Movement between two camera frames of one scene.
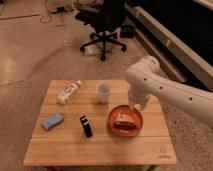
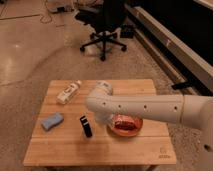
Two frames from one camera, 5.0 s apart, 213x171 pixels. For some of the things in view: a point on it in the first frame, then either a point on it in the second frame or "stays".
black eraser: x=86 y=128 stays
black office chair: x=106 y=16 stays
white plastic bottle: x=66 y=95 stays
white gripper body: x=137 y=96 → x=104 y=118
